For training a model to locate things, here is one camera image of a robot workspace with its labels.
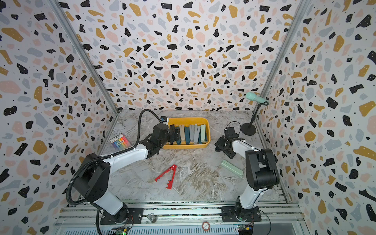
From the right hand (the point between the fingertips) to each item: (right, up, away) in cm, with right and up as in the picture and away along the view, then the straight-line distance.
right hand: (224, 147), depth 98 cm
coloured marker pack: (-71, +3, +2) cm, 71 cm away
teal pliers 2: (-17, +3, +2) cm, 17 cm away
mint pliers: (+1, -10, -7) cm, 12 cm away
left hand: (-31, +12, -9) cm, 35 cm away
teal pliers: (-26, +10, +8) cm, 29 cm away
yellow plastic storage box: (-27, +17, +11) cm, 34 cm away
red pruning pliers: (-33, -11, -8) cm, 36 cm away
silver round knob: (-41, -31, -25) cm, 57 cm away
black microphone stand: (+22, +11, +13) cm, 28 cm away
